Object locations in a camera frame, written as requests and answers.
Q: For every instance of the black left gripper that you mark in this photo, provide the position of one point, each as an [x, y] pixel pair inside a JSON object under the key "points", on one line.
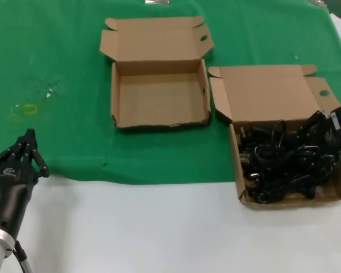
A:
{"points": [[14, 185]]}

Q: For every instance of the green tablecloth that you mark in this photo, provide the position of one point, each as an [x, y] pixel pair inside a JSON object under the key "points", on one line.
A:
{"points": [[59, 57]]}

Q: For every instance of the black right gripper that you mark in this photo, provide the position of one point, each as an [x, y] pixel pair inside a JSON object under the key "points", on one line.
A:
{"points": [[328, 136]]}

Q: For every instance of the open cardboard box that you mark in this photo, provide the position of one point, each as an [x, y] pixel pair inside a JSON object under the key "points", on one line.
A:
{"points": [[267, 94]]}

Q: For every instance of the silver metal object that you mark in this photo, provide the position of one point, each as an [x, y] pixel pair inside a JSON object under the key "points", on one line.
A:
{"points": [[156, 1]]}

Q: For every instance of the grey metal object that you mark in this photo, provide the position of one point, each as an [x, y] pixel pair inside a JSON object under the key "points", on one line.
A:
{"points": [[319, 2]]}

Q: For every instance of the cardboard box with torn rim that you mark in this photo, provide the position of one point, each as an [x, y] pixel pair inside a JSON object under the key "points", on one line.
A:
{"points": [[159, 94]]}

